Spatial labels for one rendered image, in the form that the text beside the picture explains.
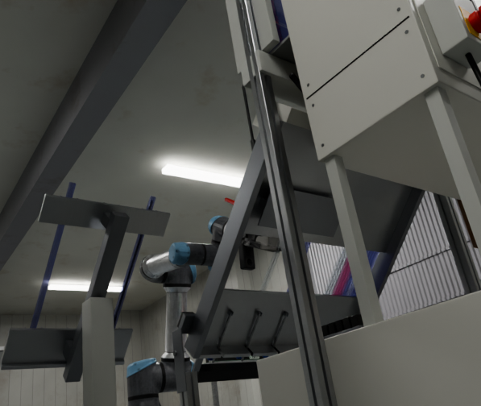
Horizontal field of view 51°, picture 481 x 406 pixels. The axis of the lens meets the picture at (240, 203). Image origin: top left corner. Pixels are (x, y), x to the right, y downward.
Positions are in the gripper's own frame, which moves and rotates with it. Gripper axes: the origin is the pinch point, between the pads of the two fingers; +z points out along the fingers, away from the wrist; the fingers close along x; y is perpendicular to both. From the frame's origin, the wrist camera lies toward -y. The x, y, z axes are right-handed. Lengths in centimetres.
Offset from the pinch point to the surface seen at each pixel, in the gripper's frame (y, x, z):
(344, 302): -15.3, 36.9, -1.6
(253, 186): 17.6, -21.0, 10.0
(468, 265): 7, 49, 33
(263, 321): -23.2, 3.4, -3.4
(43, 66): 76, -13, -276
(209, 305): -17.3, -21.0, 1.1
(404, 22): 55, -21, 48
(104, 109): 54, 25, -244
